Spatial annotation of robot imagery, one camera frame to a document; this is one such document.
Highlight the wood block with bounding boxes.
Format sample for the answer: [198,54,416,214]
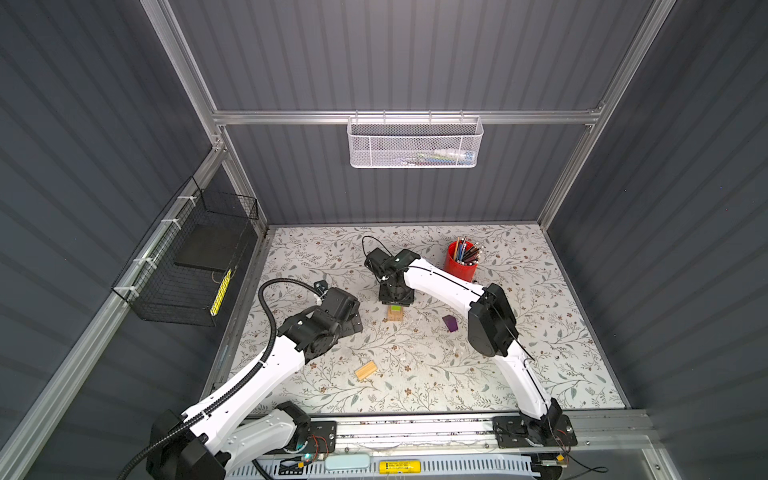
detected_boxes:
[354,360,378,381]
[387,305,404,322]

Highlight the purple block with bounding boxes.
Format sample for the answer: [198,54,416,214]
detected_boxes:
[442,315,459,333]

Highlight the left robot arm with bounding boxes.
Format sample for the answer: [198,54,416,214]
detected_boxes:
[145,281,363,479]

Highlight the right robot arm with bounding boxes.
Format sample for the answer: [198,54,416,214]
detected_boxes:
[364,248,564,446]

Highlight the red pen cup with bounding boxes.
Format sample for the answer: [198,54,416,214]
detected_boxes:
[443,238,481,282]

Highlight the yellow marker in basket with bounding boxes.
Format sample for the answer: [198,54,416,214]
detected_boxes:
[209,269,233,317]

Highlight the pens in white basket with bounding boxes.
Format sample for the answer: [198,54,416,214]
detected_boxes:
[397,148,477,168]

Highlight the yellow label sticker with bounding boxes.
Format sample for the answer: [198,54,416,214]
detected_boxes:
[378,460,422,475]

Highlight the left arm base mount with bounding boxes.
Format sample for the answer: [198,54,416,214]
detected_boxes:
[267,420,338,455]

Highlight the black wire basket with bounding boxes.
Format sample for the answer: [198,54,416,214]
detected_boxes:
[112,181,259,327]

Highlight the white wire mesh basket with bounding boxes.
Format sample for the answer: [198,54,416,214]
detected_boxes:
[346,115,484,169]

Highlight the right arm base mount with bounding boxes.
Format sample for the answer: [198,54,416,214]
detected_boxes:
[492,415,578,448]

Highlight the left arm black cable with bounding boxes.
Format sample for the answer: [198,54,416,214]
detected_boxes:
[116,277,325,480]

